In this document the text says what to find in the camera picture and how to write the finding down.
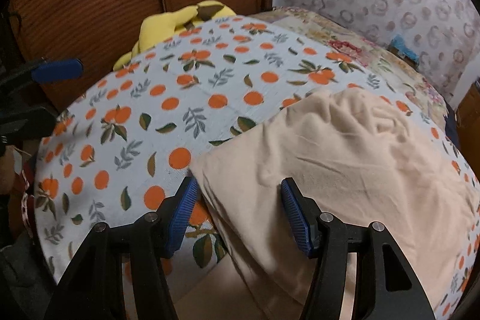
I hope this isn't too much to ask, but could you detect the teal crinkled item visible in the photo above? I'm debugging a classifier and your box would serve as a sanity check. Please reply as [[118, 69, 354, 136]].
[[390, 35, 421, 66]]

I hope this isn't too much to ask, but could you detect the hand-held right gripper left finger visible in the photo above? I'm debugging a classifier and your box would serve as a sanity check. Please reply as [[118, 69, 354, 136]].
[[43, 178, 200, 320]]

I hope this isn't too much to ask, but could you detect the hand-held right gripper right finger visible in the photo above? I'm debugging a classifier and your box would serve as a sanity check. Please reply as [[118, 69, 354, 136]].
[[281, 178, 437, 320]]

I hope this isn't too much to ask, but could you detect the floral patchwork quilt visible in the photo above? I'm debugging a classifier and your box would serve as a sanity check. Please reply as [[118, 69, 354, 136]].
[[249, 7, 456, 126]]

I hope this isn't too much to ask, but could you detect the yellow plush toy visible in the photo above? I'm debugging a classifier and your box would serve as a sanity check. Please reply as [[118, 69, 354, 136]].
[[112, 0, 237, 72]]

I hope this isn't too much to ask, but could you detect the orange fruit print bedsheet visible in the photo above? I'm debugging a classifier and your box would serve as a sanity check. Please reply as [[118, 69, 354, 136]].
[[34, 16, 480, 320]]

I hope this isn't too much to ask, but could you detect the brown wooden cabinet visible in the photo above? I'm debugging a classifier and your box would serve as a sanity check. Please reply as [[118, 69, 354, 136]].
[[455, 80, 480, 129]]

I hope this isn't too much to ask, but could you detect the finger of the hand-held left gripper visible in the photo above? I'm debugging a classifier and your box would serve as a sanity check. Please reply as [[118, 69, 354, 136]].
[[20, 58, 84, 84]]

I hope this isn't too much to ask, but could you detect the peach printed t-shirt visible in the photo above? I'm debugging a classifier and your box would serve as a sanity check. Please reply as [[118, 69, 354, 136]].
[[190, 88, 479, 320]]

